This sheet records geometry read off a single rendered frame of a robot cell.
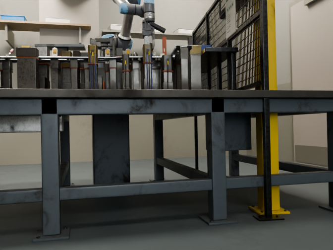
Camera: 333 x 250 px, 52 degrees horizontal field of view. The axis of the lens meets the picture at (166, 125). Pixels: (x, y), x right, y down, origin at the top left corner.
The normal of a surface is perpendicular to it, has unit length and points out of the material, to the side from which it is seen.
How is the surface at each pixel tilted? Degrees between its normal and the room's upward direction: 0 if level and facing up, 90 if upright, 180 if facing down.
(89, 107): 90
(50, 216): 90
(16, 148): 90
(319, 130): 90
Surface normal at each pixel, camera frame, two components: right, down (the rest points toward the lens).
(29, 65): 0.12, -0.01
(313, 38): -0.97, 0.02
